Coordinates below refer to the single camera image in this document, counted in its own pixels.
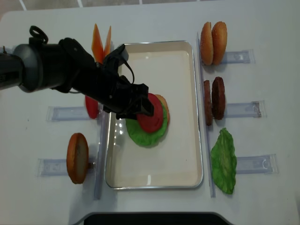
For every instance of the dark meat patty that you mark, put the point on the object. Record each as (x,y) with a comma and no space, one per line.
(218,98)
(207,103)

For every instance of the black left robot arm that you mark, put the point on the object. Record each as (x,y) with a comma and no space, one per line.
(65,66)

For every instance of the left gripper black finger tomato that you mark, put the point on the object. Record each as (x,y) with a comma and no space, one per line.
(147,107)

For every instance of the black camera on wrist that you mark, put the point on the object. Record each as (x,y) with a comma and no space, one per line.
(116,58)

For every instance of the clear long rail right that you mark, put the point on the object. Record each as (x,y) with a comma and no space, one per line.
(206,134)

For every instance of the clear long rail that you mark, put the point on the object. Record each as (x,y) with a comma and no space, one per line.
(104,123)
(206,134)

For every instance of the bun base in tray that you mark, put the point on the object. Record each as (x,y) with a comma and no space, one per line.
(163,101)

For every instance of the clear rack for lettuce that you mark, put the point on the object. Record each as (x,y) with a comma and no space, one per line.
(265,164)

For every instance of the bun half nearest tray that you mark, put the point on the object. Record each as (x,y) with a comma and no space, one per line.
(206,44)

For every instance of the clear rack for patties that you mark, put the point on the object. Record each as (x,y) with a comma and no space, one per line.
(254,109)

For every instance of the clear rack for tomato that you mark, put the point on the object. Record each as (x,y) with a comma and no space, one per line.
(57,113)

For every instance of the white metal tray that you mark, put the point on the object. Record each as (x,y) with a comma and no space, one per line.
(168,69)

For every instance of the outer bun half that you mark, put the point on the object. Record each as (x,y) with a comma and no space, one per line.
(219,38)

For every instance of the dark meat patty outer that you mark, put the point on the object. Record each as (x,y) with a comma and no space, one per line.
(218,98)

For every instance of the clear rack for left bun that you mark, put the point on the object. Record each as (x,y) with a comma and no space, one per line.
(51,167)

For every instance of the clear long rail left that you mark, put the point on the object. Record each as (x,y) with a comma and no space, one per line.
(104,123)

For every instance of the green lettuce leaf on rack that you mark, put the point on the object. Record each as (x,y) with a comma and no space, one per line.
(224,162)

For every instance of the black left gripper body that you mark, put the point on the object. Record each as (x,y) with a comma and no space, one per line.
(121,97)

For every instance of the dark meat patty inner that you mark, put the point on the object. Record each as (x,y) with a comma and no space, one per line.
(207,103)

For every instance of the green lettuce leaf in tray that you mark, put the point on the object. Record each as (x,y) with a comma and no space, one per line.
(143,138)

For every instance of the red tomato slice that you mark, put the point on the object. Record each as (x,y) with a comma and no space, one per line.
(151,124)
(92,107)

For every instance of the orange cheese slice right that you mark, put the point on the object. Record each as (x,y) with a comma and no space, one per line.
(107,48)

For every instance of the clear rack for buns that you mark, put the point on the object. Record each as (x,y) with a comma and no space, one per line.
(235,57)

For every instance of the toasted bun half left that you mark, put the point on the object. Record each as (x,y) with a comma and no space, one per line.
(77,158)

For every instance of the red tomato slice on rack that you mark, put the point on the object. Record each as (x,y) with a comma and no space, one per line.
(92,107)

